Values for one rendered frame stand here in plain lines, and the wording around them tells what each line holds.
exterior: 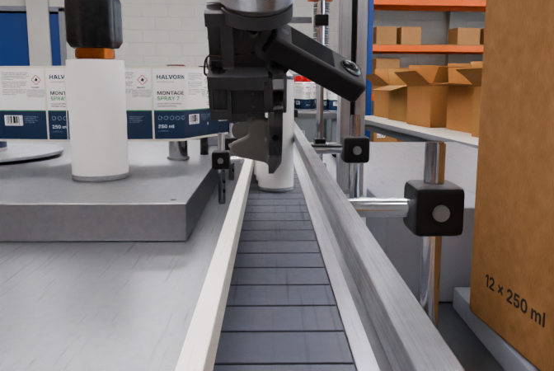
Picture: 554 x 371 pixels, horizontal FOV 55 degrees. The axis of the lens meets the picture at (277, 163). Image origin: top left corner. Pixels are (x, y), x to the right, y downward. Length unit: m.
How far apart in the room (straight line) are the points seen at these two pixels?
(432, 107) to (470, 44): 5.38
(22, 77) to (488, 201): 0.94
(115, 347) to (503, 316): 0.29
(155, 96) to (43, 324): 0.66
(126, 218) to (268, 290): 0.35
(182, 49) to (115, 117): 7.61
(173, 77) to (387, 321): 0.94
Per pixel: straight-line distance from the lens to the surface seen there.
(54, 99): 1.13
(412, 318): 0.16
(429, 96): 3.27
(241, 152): 0.62
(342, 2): 0.98
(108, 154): 0.87
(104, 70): 0.87
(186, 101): 1.09
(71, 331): 0.49
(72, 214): 0.73
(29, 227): 0.76
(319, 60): 0.55
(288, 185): 0.75
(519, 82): 0.39
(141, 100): 1.09
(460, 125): 3.05
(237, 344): 0.33
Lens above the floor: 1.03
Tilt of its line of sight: 8 degrees down
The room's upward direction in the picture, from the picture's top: straight up
